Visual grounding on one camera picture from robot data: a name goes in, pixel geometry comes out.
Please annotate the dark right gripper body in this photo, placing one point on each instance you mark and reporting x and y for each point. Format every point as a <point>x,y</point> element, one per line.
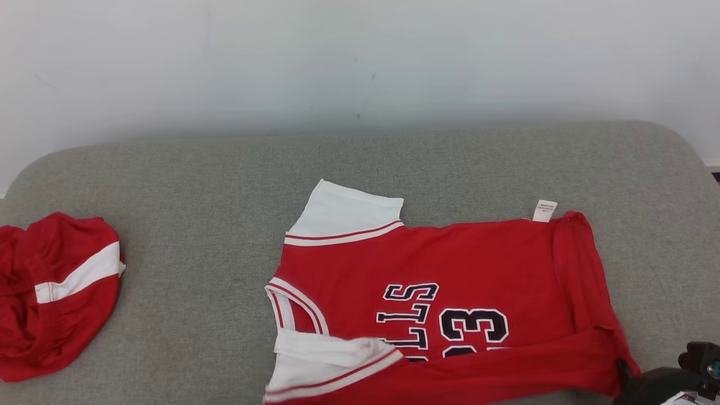
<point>652,388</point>

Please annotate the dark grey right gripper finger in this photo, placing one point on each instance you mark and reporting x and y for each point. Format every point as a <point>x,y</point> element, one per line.
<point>624,374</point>

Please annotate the red white basketball jersey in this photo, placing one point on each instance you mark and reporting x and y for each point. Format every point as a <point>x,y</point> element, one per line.
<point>478,259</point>

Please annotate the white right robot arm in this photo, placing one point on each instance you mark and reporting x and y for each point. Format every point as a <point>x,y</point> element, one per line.
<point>682,399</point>

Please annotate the dark baseboard strip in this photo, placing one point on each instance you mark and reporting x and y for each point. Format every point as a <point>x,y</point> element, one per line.
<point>714,171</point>

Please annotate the red shorts with white stripe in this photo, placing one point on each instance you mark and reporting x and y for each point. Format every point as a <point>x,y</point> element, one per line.
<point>56,337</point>

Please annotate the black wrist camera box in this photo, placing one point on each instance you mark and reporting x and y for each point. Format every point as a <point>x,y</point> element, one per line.
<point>703,360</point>

